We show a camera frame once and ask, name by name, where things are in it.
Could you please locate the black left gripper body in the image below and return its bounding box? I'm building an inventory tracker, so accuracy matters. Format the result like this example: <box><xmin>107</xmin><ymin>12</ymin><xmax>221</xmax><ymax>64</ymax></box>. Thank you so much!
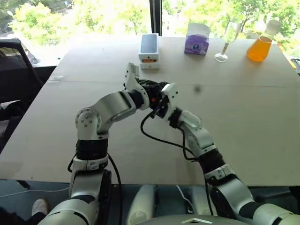
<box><xmin>138</xmin><ymin>79</ymin><xmax>163</xmax><ymax>110</ymax></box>

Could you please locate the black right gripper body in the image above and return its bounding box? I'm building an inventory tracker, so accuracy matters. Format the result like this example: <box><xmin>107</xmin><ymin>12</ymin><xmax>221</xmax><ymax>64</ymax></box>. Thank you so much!
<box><xmin>150</xmin><ymin>97</ymin><xmax>170</xmax><ymax>119</ymax></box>

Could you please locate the large white phone box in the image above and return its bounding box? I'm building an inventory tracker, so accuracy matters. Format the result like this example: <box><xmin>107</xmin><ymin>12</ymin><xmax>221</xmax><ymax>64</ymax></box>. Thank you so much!
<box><xmin>138</xmin><ymin>33</ymin><xmax>161</xmax><ymax>64</ymax></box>

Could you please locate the purple tissue box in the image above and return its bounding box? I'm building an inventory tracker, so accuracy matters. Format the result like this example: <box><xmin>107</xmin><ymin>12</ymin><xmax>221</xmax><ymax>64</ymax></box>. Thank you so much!
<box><xmin>184</xmin><ymin>22</ymin><xmax>211</xmax><ymax>56</ymax></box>

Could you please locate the clear wine glass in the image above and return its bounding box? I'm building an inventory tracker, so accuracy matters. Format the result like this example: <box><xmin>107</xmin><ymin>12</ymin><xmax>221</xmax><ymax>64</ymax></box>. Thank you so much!
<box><xmin>214</xmin><ymin>18</ymin><xmax>244</xmax><ymax>63</ymax></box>

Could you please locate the white rounded robot leg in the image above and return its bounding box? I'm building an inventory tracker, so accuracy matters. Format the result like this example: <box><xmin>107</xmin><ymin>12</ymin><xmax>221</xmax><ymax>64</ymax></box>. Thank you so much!
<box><xmin>127</xmin><ymin>184</ymin><xmax>157</xmax><ymax>224</ymax></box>
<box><xmin>191</xmin><ymin>186</ymin><xmax>213</xmax><ymax>216</ymax></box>

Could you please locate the flask with orange liquid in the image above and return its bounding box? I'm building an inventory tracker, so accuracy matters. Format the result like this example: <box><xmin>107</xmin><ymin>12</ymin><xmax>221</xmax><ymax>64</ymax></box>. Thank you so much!
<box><xmin>246</xmin><ymin>20</ymin><xmax>281</xmax><ymax>62</ymax></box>

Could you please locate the black and yellow object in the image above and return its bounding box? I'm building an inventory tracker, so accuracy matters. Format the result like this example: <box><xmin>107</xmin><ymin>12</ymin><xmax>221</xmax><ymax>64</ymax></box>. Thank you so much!
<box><xmin>290</xmin><ymin>57</ymin><xmax>300</xmax><ymax>76</ymax></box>

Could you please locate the black mesh office chair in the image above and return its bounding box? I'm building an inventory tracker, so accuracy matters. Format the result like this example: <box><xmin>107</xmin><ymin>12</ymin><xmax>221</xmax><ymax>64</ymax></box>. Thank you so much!
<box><xmin>0</xmin><ymin>38</ymin><xmax>45</xmax><ymax>146</ymax></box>

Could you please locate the white shoe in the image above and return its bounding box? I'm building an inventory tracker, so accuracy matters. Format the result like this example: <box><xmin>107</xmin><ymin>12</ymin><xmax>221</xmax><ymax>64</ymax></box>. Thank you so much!
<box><xmin>31</xmin><ymin>198</ymin><xmax>50</xmax><ymax>217</ymax></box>

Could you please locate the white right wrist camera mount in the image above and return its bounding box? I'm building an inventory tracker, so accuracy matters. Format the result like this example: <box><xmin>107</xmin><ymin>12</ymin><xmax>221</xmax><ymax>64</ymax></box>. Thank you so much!
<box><xmin>161</xmin><ymin>82</ymin><xmax>181</xmax><ymax>124</ymax></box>

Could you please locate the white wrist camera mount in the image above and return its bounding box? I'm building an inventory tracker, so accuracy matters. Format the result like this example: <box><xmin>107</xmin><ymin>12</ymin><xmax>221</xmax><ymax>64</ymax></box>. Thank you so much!
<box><xmin>161</xmin><ymin>82</ymin><xmax>181</xmax><ymax>124</ymax></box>
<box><xmin>123</xmin><ymin>61</ymin><xmax>144</xmax><ymax>95</ymax></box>

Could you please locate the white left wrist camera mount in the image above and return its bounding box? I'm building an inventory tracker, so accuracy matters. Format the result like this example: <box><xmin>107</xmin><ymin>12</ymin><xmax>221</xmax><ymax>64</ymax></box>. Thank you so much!
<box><xmin>123</xmin><ymin>61</ymin><xmax>144</xmax><ymax>95</ymax></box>

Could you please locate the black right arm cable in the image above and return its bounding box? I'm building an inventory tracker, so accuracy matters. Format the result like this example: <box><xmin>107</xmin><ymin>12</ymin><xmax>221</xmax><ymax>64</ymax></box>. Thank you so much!
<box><xmin>140</xmin><ymin>110</ymin><xmax>215</xmax><ymax>216</ymax></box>

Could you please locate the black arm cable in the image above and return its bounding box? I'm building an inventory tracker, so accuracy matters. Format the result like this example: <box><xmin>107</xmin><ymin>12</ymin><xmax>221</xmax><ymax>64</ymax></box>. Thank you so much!
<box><xmin>67</xmin><ymin>152</ymin><xmax>123</xmax><ymax>225</ymax></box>
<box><xmin>140</xmin><ymin>110</ymin><xmax>215</xmax><ymax>216</ymax></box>

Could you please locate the dark window frame post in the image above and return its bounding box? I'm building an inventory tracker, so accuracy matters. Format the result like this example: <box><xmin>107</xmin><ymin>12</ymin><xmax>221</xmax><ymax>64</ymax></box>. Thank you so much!
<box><xmin>149</xmin><ymin>0</ymin><xmax>164</xmax><ymax>37</ymax></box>

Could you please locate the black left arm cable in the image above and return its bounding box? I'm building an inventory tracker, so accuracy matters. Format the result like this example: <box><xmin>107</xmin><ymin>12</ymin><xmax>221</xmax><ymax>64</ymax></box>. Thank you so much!
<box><xmin>67</xmin><ymin>152</ymin><xmax>123</xmax><ymax>225</ymax></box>

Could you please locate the white thin cable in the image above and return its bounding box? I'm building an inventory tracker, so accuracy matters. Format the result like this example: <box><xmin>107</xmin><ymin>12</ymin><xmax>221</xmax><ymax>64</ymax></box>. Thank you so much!
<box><xmin>175</xmin><ymin>185</ymin><xmax>200</xmax><ymax>214</ymax></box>

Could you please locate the white floor cable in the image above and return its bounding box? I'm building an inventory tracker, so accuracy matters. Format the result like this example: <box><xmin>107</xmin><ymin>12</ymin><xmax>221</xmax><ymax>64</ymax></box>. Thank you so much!
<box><xmin>0</xmin><ymin>184</ymin><xmax>71</xmax><ymax>195</ymax></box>

